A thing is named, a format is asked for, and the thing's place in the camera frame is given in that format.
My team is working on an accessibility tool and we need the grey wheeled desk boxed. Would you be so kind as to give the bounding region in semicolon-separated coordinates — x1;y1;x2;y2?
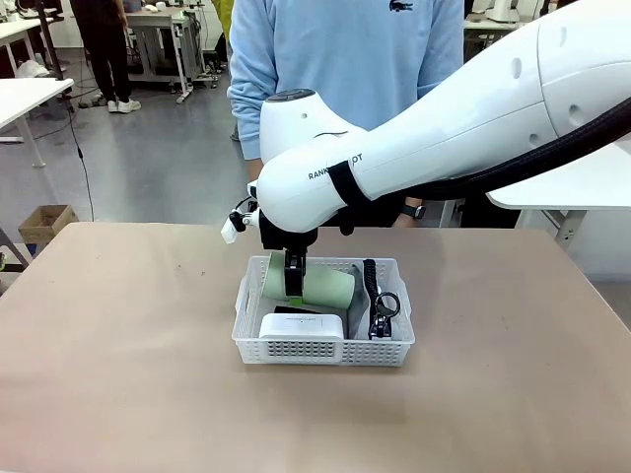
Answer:
123;5;207;104

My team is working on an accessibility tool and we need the white rectangular box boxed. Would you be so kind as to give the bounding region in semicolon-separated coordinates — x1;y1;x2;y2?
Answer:
258;312;346;342

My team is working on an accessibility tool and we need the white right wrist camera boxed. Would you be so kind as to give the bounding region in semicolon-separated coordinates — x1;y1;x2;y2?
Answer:
220;195;260;246

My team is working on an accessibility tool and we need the large white table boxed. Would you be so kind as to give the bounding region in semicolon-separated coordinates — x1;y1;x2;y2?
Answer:
485;142;631;247

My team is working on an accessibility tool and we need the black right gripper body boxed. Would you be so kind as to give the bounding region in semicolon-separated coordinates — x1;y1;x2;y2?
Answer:
257;214;320;258

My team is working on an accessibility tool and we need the white perforated plastic basket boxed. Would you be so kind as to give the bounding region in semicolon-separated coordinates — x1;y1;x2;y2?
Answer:
231;254;417;368

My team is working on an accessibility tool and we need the black floor cable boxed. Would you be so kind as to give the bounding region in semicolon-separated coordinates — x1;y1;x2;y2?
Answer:
62;93;96;223

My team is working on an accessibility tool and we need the person in light blue sweatshirt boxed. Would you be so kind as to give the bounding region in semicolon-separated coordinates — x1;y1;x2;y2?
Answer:
226;0;467;229

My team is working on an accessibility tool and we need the small white table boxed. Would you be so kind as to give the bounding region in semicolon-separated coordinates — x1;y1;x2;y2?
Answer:
0;77;75;169

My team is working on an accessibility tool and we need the open cardboard box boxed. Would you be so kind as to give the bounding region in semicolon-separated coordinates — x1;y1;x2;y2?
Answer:
18;204;80;245

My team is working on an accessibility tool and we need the black stand pole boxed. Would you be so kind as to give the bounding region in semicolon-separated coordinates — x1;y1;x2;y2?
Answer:
35;0;69;83

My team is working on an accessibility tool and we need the grey CAMPUS pouch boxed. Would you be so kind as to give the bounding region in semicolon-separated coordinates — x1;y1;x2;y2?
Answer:
344;258;401;342

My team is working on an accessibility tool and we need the bystander in black clothes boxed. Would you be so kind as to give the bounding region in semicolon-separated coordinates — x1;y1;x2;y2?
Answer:
68;0;143;114

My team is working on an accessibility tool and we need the pale green cup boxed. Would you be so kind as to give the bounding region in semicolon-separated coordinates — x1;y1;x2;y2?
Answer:
260;251;358;311

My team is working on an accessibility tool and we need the person right forearm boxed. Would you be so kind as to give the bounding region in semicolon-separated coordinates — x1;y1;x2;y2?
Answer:
226;83;277;184

